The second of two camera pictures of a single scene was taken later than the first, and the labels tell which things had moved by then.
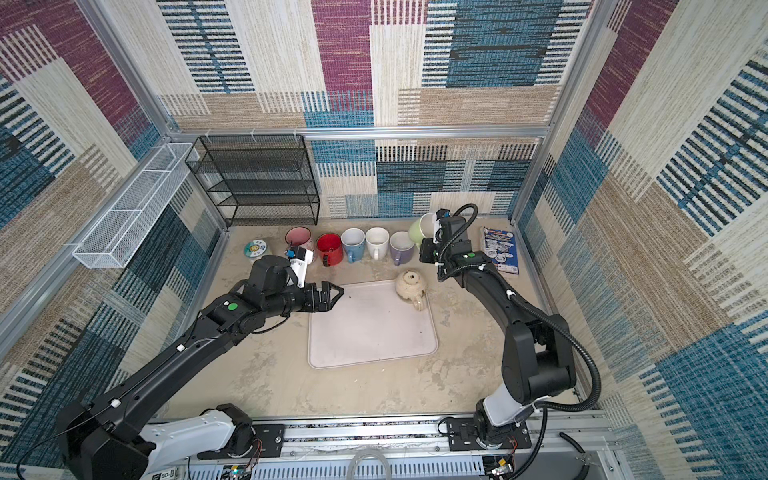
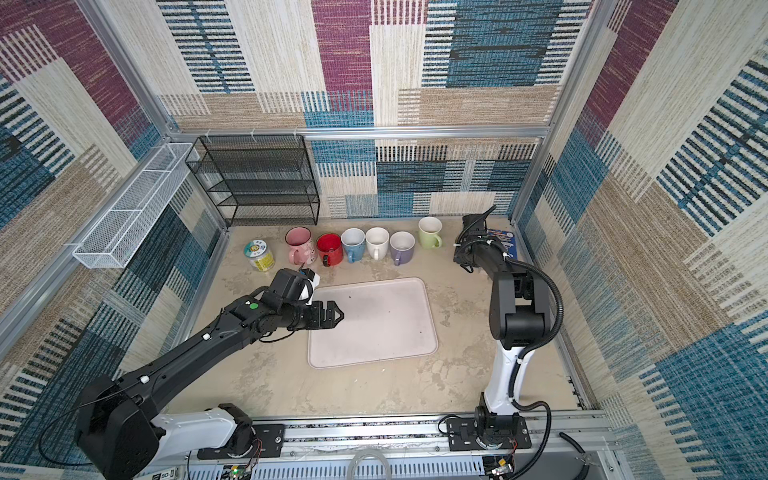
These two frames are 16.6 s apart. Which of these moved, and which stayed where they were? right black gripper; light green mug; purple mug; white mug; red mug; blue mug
Moved: right black gripper; light green mug
Stayed: purple mug; blue mug; red mug; white mug
